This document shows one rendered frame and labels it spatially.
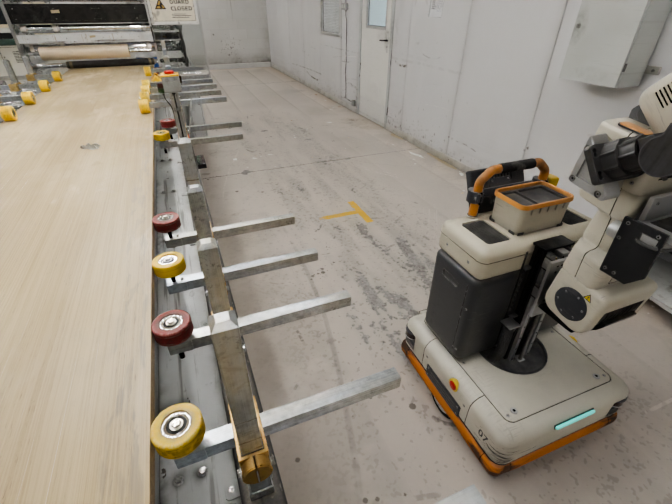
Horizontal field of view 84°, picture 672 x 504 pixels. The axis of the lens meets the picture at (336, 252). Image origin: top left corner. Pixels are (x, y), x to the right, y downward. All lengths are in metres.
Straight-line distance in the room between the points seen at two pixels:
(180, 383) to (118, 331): 0.29
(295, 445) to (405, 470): 0.44
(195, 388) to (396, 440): 0.90
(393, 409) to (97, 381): 1.25
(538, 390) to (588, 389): 0.19
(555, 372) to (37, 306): 1.67
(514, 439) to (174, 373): 1.10
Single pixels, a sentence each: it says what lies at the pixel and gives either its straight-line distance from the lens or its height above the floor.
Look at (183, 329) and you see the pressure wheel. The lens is 0.86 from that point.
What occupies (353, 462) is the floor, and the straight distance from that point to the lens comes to 1.65.
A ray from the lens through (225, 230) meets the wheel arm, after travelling 1.32.
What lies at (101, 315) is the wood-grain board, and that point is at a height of 0.90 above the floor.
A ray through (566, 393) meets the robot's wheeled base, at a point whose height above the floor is 0.28.
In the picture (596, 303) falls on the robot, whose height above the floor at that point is 0.78.
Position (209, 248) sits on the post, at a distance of 0.72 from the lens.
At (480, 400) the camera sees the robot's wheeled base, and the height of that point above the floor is 0.28.
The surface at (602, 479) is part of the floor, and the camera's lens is 1.90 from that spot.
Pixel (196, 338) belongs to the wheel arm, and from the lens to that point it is 0.90.
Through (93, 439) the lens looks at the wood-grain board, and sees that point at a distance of 0.76.
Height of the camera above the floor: 1.47
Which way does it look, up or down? 34 degrees down
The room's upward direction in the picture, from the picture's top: straight up
